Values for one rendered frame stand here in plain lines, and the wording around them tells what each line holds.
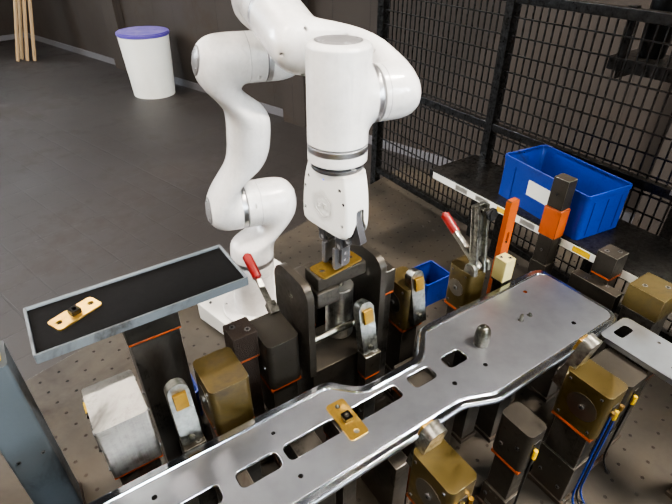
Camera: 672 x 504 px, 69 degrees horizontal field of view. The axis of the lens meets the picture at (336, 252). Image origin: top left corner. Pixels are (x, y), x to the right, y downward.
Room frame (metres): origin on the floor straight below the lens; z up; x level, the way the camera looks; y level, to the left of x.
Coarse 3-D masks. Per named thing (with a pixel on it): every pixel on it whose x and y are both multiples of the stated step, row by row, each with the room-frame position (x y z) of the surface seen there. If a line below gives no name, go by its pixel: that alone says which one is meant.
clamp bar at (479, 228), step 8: (472, 208) 0.94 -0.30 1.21; (480, 208) 0.93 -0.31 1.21; (488, 208) 0.94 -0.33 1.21; (472, 216) 0.94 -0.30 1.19; (480, 216) 0.93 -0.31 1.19; (488, 216) 0.91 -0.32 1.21; (496, 216) 0.92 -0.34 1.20; (472, 224) 0.93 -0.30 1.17; (480, 224) 0.94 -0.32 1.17; (488, 224) 0.94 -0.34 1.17; (472, 232) 0.93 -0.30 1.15; (480, 232) 0.94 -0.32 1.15; (472, 240) 0.93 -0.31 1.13; (480, 240) 0.93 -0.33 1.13; (472, 248) 0.92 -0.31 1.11; (480, 248) 0.93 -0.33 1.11; (472, 256) 0.92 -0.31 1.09; (480, 256) 0.93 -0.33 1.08
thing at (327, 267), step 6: (330, 258) 0.65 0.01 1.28; (354, 258) 0.66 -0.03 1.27; (360, 258) 0.66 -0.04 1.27; (318, 264) 0.64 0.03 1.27; (324, 264) 0.64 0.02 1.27; (330, 264) 0.64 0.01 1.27; (348, 264) 0.64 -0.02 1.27; (312, 270) 0.62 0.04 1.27; (318, 270) 0.62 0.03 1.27; (324, 270) 0.63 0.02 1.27; (330, 270) 0.62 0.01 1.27; (336, 270) 0.63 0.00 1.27; (342, 270) 0.63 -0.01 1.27; (324, 276) 0.61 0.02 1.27; (330, 276) 0.61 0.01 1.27
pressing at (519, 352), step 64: (448, 320) 0.81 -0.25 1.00; (512, 320) 0.81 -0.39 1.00; (576, 320) 0.81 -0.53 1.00; (320, 384) 0.63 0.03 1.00; (384, 384) 0.63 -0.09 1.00; (448, 384) 0.63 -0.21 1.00; (512, 384) 0.63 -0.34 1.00; (256, 448) 0.49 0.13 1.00; (320, 448) 0.49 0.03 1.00; (384, 448) 0.49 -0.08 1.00
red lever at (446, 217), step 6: (444, 216) 1.01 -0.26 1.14; (450, 216) 1.01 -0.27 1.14; (444, 222) 1.01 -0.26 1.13; (450, 222) 1.00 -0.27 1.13; (450, 228) 0.99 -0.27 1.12; (456, 228) 0.99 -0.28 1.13; (456, 234) 0.98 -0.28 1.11; (456, 240) 0.98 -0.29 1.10; (462, 240) 0.97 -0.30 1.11; (462, 246) 0.96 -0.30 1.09; (468, 246) 0.96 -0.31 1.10; (468, 252) 0.94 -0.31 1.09; (468, 258) 0.94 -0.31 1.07; (480, 264) 0.92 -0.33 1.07
